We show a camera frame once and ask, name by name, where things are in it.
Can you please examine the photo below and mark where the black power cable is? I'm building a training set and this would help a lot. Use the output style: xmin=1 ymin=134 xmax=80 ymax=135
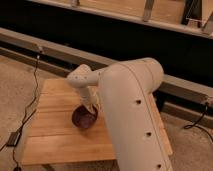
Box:
xmin=0 ymin=53 xmax=42 ymax=171

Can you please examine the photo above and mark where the black cable at right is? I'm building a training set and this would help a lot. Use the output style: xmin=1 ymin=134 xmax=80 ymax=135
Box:
xmin=183 ymin=103 xmax=213 ymax=141

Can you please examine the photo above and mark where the black power adapter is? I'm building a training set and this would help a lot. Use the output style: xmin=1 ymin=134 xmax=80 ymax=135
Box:
xmin=6 ymin=132 xmax=21 ymax=147

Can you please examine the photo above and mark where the wooden table board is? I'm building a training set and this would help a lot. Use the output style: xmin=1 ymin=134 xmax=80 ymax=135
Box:
xmin=22 ymin=79 xmax=173 ymax=166

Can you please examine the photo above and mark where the dark purple ceramic bowl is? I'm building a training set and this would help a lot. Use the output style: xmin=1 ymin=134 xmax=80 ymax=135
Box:
xmin=72 ymin=105 xmax=98 ymax=129

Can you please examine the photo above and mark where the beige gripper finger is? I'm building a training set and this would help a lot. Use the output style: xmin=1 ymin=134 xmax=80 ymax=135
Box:
xmin=86 ymin=105 xmax=95 ymax=114

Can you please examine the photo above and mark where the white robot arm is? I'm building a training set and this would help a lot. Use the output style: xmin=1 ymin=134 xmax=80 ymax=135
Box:
xmin=67 ymin=58 xmax=173 ymax=171

